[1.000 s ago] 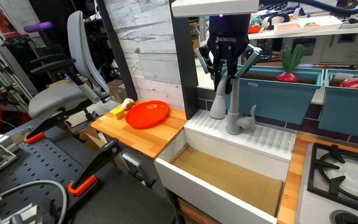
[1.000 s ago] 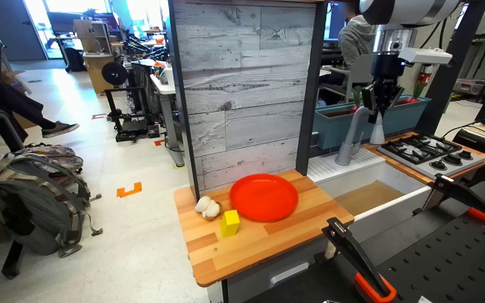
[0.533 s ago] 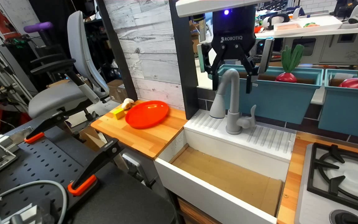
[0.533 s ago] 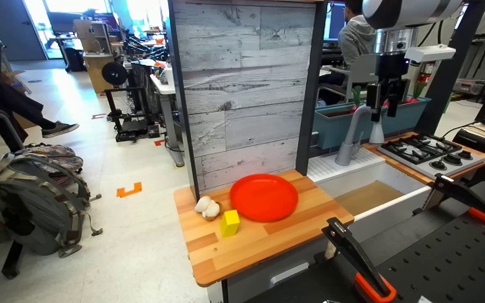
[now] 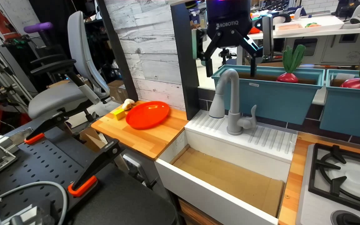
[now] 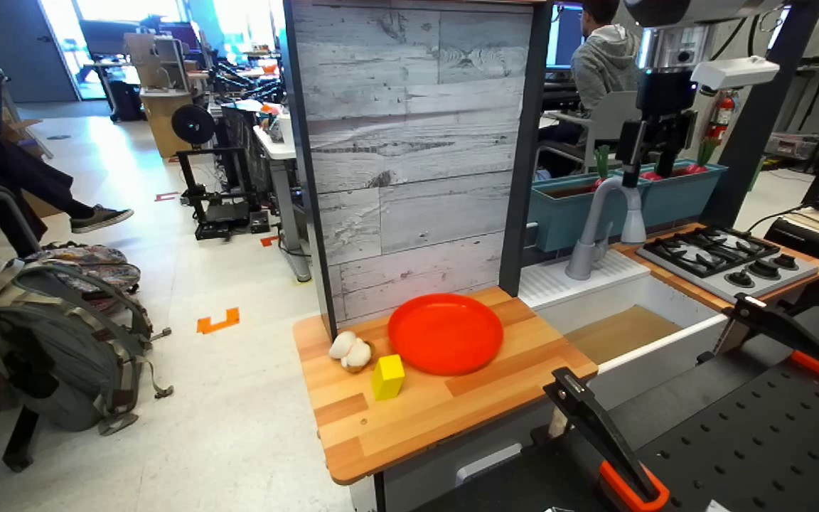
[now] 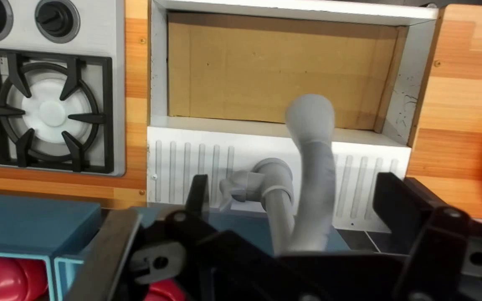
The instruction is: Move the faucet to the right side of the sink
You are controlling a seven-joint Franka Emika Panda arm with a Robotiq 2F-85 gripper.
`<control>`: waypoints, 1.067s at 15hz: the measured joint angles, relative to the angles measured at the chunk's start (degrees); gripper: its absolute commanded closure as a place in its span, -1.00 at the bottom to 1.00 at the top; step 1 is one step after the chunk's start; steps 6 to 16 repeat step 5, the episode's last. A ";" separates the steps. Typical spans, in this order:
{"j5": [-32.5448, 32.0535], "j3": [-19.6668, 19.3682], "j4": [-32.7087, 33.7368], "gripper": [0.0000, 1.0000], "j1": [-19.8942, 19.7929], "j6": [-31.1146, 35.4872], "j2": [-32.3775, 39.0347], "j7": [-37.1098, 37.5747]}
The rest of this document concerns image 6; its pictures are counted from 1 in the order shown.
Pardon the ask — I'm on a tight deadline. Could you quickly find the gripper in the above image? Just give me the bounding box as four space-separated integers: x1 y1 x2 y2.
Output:
617 68 700 187

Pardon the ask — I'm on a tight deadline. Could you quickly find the black 3d printer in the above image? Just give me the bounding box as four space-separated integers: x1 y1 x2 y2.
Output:
171 104 272 242

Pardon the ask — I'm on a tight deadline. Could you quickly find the toy kitchen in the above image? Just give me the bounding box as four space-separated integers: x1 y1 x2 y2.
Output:
283 0 819 512

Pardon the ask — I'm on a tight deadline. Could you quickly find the grey door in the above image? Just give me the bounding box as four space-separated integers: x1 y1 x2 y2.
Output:
0 0 80 105

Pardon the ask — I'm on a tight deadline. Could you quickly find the person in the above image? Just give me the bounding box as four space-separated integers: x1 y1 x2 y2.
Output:
537 0 642 178
0 134 135 235

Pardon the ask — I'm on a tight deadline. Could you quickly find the red plate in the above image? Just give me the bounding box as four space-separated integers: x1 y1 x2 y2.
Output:
387 292 505 377

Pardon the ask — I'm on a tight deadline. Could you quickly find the monitor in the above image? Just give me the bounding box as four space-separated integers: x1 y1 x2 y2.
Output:
545 3 585 71

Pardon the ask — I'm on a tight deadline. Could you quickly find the grey toy faucet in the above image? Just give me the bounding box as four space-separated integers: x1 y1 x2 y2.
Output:
564 176 648 282

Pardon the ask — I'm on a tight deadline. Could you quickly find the orange floor tape mark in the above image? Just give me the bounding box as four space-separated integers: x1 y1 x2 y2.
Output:
196 306 242 336

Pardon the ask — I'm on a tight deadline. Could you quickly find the wooden cabinet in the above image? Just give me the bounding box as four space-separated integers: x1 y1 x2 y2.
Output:
139 88 194 159

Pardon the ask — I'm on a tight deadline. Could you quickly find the grey office chair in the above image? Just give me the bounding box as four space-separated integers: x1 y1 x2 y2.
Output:
533 90 642 178

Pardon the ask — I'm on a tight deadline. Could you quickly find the yellow block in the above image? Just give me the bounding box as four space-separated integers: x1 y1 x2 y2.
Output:
370 353 407 402

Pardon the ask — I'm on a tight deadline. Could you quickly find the black stove burner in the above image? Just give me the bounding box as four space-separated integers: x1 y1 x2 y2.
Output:
646 235 732 279
700 225 781 261

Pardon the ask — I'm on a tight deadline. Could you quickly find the white toy garlic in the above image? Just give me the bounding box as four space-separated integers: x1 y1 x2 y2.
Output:
328 330 374 374

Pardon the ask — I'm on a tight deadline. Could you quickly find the white desk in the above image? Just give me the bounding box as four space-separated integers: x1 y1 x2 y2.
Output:
252 124 313 284

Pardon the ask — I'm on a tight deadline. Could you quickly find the red fire extinguisher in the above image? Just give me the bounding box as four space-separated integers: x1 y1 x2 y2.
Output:
704 90 738 147

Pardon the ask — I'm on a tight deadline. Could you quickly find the white toy sink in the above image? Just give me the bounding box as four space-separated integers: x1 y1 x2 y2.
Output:
519 249 730 412

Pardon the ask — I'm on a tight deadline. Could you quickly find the black clamp with orange tips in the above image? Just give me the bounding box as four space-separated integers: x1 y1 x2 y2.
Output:
542 366 672 512
697 292 819 383

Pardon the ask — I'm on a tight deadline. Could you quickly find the floral patterned bag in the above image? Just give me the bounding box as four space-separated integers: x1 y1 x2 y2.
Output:
24 241 142 315

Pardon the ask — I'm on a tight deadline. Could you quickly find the grey green backpack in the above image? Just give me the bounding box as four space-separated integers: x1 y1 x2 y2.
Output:
0 257 175 437

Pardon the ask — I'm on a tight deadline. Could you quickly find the white cabinet handle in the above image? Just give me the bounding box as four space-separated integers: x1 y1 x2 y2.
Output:
455 443 524 487

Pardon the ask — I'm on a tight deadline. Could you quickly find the teal planter box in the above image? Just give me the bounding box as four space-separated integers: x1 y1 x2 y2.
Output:
623 161 729 230
528 174 632 254

